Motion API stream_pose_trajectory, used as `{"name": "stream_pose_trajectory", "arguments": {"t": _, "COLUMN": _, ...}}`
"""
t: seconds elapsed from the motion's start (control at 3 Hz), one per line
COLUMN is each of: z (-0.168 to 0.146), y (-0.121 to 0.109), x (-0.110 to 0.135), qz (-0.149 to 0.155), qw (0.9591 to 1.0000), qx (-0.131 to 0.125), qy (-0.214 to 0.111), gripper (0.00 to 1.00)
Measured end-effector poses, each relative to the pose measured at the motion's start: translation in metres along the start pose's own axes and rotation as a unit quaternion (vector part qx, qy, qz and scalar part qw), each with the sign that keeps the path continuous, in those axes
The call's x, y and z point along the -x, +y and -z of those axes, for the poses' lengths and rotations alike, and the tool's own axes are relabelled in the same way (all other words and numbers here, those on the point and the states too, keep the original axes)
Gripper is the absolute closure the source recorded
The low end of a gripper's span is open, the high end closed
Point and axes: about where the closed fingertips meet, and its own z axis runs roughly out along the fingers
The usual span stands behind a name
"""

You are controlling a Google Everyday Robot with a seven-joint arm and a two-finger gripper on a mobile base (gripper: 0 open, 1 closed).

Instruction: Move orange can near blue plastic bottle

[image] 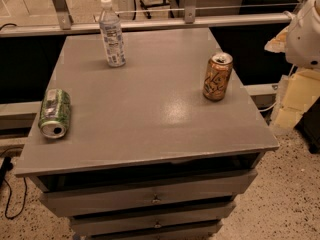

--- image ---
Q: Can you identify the grey drawer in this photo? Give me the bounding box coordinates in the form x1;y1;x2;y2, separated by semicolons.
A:
71;199;235;236
40;169;257;217
84;220;224;240

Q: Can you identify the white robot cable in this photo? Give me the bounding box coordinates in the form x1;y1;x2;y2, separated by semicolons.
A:
258;63;296;113

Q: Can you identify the top grey drawer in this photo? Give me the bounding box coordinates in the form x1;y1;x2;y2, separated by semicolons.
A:
40;169;257;217

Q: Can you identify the green soda can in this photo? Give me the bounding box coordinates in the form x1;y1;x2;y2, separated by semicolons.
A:
38;88;71;139

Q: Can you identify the middle grey drawer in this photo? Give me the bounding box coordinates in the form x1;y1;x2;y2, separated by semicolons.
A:
71;199;235;236

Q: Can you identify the metal frame rail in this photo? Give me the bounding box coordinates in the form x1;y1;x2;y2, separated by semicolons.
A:
0;11;292;38

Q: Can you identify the bottom grey drawer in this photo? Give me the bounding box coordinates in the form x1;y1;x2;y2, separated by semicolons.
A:
84;220;224;240

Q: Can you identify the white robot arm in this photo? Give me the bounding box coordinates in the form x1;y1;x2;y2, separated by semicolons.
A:
285;0;320;69

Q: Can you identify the orange soda can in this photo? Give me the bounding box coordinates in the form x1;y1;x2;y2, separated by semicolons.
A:
203;52;233;101

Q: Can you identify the grey drawer cabinet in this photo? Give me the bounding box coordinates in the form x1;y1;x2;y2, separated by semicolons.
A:
14;27;280;240

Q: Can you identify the blue label plastic bottle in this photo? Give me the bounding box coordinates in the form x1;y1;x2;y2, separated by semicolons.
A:
99;0;126;67

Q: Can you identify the black floor cable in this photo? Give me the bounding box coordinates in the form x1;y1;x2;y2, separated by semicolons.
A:
0;147;28;220

